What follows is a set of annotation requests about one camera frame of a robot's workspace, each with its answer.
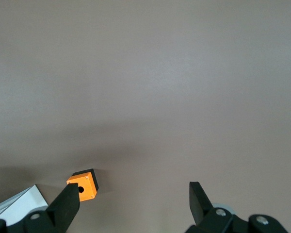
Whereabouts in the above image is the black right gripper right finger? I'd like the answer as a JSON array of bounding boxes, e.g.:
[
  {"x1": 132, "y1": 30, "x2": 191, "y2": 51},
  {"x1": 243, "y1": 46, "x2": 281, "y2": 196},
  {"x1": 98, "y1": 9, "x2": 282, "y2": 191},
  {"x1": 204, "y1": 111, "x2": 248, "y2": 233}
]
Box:
[{"x1": 186, "y1": 181, "x2": 289, "y2": 233}]

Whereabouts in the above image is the white drawer cabinet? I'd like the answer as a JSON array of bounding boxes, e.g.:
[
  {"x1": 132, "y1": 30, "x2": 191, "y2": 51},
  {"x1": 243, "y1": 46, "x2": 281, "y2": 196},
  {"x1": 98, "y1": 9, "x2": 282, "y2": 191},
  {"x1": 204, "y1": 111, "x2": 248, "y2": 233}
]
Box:
[{"x1": 0, "y1": 184, "x2": 50, "y2": 223}]

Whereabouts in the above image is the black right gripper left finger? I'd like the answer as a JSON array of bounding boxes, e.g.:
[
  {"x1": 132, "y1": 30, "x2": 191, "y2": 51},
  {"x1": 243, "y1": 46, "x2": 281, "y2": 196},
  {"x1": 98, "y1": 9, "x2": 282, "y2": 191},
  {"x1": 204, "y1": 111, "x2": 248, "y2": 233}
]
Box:
[{"x1": 0, "y1": 183, "x2": 81, "y2": 233}]

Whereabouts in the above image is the brown table mat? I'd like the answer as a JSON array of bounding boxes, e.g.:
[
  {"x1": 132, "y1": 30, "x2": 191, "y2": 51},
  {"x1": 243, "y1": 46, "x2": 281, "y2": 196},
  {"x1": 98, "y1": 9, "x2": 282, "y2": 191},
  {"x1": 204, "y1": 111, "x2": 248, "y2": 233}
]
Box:
[{"x1": 0, "y1": 0, "x2": 291, "y2": 233}]

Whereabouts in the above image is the orange box with hole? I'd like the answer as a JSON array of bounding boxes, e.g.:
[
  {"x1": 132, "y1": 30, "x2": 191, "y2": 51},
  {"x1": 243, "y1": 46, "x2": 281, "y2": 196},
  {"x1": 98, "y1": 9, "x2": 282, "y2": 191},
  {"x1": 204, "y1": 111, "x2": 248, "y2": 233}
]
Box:
[{"x1": 66, "y1": 168, "x2": 100, "y2": 203}]

